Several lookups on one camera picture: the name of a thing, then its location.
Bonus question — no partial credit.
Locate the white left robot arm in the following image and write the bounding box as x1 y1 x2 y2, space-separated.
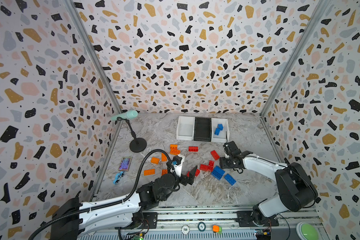
50 168 198 240

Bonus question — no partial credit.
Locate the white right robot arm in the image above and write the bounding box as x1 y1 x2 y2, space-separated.
220 141 319 225

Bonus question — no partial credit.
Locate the white right bin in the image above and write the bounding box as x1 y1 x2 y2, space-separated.
211 118 230 143

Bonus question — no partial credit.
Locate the white bin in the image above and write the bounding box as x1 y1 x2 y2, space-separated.
176 116 195 141
211 118 230 143

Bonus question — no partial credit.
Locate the black middle bin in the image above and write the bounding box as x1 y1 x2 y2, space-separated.
193 117 212 142

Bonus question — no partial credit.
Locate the white left bin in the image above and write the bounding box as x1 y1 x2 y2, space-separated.
176 116 195 141

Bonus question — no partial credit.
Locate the orange small cube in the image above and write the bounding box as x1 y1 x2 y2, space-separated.
213 225 222 234

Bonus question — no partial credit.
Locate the purple patterned card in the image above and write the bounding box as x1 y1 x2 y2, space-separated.
118 157 133 172

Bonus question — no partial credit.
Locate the blue toy car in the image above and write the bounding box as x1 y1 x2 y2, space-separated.
113 171 125 185

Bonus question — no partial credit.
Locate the green round button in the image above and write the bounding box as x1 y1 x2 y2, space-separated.
296 222 319 240

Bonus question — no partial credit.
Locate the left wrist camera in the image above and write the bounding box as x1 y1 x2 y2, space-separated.
170 155 185 178

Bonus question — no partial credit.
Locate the aluminium rail base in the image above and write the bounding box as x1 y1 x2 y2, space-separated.
74 205 328 240

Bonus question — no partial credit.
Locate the black corrugated cable hose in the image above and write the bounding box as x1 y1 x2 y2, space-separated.
26 149 173 240

